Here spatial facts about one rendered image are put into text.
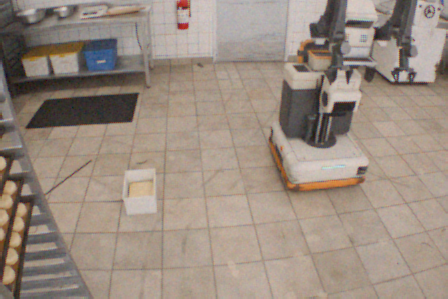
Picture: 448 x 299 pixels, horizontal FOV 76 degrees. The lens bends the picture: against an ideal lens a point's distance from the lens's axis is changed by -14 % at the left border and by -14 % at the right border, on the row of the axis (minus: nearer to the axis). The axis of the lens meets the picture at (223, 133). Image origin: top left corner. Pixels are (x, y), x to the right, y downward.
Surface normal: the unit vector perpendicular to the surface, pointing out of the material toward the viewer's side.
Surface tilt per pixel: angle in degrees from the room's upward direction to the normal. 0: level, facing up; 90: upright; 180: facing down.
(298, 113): 90
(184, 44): 90
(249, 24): 90
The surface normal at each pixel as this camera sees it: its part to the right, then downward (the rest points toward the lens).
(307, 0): 0.11, 0.53
